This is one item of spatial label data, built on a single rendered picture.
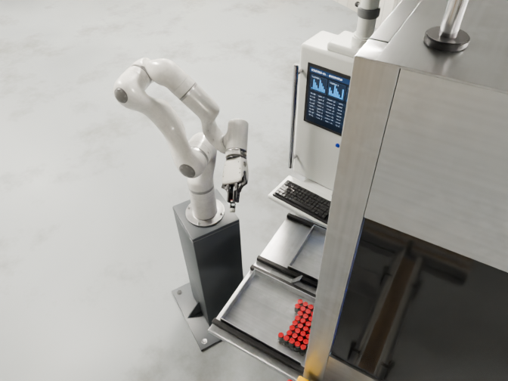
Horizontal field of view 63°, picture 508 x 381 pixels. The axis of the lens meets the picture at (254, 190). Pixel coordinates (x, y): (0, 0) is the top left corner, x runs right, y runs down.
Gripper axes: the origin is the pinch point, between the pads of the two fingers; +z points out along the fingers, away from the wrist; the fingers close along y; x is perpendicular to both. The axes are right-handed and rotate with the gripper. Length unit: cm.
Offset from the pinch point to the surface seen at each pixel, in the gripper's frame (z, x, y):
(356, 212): 26, 44, -69
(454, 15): 6, 62, -92
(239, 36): -308, -218, 202
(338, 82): -55, -28, -30
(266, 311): 40.4, -24.4, 0.3
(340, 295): 39, 23, -56
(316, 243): 9, -49, -8
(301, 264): 19.6, -41.0, -5.1
